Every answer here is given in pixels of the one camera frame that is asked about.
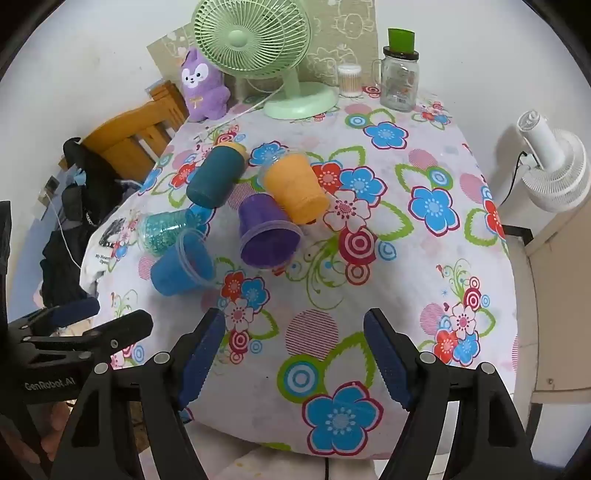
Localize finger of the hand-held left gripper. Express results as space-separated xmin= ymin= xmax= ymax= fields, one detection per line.
xmin=25 ymin=309 xmax=154 ymax=370
xmin=8 ymin=296 xmax=102 ymax=340

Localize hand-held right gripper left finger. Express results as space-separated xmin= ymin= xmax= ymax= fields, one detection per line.
xmin=48 ymin=307 xmax=227 ymax=480

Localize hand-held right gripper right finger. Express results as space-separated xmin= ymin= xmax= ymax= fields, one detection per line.
xmin=363 ymin=308 xmax=537 ymax=480

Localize blue cup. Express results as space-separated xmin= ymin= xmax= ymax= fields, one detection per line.
xmin=150 ymin=228 xmax=218 ymax=296

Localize clear green glitter cup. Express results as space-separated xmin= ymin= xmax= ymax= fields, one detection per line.
xmin=138 ymin=205 xmax=211 ymax=257

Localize purple cup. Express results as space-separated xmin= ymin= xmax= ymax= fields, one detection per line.
xmin=238 ymin=192 xmax=304 ymax=270

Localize dark teal cup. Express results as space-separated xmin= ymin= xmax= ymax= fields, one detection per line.
xmin=185 ymin=141 xmax=247 ymax=208

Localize orange cup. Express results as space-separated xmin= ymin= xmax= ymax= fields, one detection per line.
xmin=257 ymin=150 xmax=331 ymax=226

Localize small green cup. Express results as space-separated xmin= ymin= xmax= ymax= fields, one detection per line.
xmin=386 ymin=28 xmax=417 ymax=54

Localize person's left hand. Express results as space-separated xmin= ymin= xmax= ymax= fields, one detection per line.
xmin=41 ymin=401 xmax=80 ymax=468

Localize white printed cloth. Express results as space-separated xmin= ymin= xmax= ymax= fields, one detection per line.
xmin=80 ymin=211 xmax=145 ymax=297

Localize floral tablecloth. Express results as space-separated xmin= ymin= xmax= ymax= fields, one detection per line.
xmin=79 ymin=88 xmax=519 ymax=463

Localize dark clothes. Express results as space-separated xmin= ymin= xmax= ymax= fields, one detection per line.
xmin=39 ymin=137 xmax=136 ymax=311

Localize wooden chair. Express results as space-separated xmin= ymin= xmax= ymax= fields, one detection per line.
xmin=59 ymin=80 xmax=190 ymax=182

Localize white cabinet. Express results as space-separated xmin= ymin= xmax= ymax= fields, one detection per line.
xmin=501 ymin=210 xmax=591 ymax=462

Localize purple plush toy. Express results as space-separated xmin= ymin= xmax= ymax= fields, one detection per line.
xmin=178 ymin=47 xmax=232 ymax=123

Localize white circulator fan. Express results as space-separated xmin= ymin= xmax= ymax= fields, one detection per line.
xmin=516 ymin=109 xmax=591 ymax=213

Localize glass jar mug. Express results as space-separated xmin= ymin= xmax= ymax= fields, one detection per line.
xmin=371 ymin=48 xmax=421 ymax=113

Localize cotton swab container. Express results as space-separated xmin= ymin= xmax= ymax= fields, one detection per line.
xmin=337 ymin=64 xmax=365 ymax=98

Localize green desk fan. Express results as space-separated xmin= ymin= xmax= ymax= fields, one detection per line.
xmin=191 ymin=0 xmax=341 ymax=120

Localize thin white cable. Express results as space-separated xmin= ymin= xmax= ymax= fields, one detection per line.
xmin=45 ymin=191 xmax=85 ymax=269

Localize black power cable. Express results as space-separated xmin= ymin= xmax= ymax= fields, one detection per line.
xmin=501 ymin=150 xmax=539 ymax=209

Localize white fan cable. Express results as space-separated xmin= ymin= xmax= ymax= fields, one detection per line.
xmin=221 ymin=85 xmax=283 ymax=124

